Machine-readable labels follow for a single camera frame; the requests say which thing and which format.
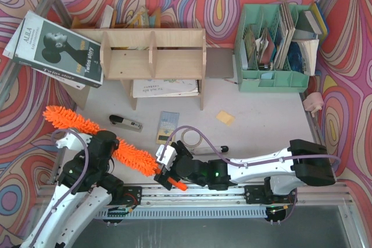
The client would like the orange microfiber duster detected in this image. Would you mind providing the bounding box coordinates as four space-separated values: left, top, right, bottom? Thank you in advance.
42 105 187 191

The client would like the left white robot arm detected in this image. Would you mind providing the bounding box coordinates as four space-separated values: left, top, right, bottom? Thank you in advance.
21 129 124 247

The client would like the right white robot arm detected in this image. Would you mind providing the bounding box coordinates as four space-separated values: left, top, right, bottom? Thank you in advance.
154 139 335 196

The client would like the wooden bookshelf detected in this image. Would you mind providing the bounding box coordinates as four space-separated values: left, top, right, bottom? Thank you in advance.
74 28 207 109

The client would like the clear tube black cap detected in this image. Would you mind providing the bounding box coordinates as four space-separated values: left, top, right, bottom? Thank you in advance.
190 145 229 155

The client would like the grey black stapler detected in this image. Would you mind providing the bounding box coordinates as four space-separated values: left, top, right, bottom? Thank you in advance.
109 114 143 132

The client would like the yellow sticky note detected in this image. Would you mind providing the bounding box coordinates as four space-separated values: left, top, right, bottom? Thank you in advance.
216 110 235 126

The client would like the white notebook under shelf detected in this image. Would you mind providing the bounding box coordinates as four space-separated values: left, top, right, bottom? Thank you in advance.
133 80 199 98

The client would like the pencil by organizer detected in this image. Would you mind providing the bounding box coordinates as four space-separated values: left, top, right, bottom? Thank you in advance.
223 78 237 84

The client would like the brown board behind shelf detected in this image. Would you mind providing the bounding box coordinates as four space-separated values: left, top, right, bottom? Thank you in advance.
206 48 234 78

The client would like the black Twins story book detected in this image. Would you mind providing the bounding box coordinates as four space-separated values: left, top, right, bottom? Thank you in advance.
13 11 103 88

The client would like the white book under Twins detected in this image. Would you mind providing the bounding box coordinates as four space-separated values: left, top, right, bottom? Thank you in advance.
2 10 87 90

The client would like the green desk organizer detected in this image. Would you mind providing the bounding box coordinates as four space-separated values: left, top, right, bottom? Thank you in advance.
234 2 309 93

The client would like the grey hardcover book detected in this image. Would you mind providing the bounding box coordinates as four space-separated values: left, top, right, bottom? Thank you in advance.
294 10 322 39

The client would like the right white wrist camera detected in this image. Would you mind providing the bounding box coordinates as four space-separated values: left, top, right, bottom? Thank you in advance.
155 145 177 170

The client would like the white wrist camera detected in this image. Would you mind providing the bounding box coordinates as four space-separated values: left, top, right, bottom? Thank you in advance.
56 132 92 151
155 145 177 170

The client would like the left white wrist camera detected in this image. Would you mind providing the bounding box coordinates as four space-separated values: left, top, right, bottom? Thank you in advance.
56 132 92 151

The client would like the tape roll ring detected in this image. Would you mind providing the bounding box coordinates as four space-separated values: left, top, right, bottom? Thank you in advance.
180 127 203 148

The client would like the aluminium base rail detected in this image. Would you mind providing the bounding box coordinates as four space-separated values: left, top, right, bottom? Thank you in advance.
93 184 353 224

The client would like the pink wall hook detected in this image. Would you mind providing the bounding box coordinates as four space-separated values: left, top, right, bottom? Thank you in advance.
303 92 324 117

